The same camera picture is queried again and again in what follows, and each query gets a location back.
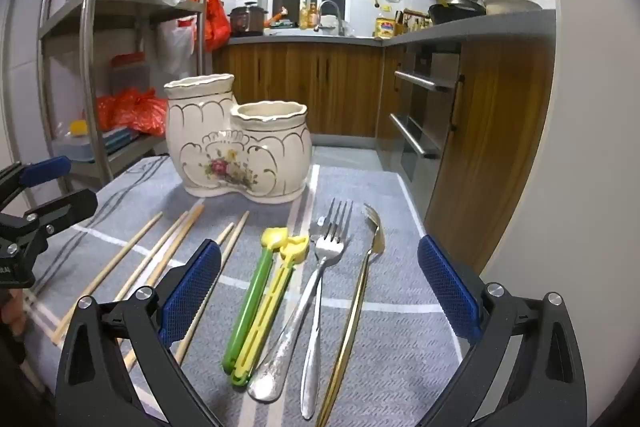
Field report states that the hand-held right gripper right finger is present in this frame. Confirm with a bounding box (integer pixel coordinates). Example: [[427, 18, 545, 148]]
[[416, 234, 588, 427]]

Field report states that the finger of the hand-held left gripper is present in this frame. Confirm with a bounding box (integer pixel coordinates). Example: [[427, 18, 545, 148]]
[[0, 188, 99, 240], [0, 156, 72, 208]]

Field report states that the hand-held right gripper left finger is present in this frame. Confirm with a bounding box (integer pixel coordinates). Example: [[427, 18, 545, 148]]
[[54, 238, 236, 427]]

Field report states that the gold fork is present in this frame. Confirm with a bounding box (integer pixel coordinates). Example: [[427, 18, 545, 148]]
[[315, 203, 386, 427]]

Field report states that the silver spoon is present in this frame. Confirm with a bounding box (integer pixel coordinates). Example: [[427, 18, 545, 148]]
[[247, 217, 328, 404]]

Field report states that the silver fork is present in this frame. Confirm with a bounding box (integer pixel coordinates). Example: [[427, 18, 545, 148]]
[[300, 198, 354, 420]]

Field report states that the white floral ceramic utensil holder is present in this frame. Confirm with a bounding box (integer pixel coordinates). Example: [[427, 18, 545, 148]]
[[164, 74, 313, 204]]

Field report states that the person's left hand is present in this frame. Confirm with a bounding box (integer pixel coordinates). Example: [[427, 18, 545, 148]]
[[0, 289, 27, 339]]

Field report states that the grey striped towel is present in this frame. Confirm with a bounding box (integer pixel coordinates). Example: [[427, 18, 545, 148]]
[[15, 154, 466, 427]]

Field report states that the red plastic bag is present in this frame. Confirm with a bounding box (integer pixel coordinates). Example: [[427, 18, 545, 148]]
[[95, 88, 168, 136], [189, 0, 232, 52]]

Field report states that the metal shelf rack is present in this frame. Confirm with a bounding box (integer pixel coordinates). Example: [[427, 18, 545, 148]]
[[37, 0, 223, 188]]

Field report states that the plastic container with red lid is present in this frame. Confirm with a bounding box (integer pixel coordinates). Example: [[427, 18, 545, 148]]
[[109, 53, 151, 95]]

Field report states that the built-in oven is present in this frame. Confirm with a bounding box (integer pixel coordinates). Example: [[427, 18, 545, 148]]
[[387, 42, 466, 188]]

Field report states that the white plastic bag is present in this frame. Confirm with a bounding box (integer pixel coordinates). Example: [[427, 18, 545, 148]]
[[159, 19, 195, 75]]

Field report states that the wooden kitchen cabinet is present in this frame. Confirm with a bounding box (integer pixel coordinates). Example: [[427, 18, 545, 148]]
[[212, 9, 557, 275]]

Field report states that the yellow oil bottle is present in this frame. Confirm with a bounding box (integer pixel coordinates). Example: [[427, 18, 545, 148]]
[[375, 7, 399, 38]]

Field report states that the black wok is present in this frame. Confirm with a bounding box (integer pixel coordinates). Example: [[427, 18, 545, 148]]
[[429, 0, 487, 25]]

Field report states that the white bowl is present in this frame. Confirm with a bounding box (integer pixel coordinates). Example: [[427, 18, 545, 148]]
[[482, 0, 543, 15]]

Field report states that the metal faucet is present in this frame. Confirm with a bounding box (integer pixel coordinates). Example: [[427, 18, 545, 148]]
[[317, 0, 346, 35]]

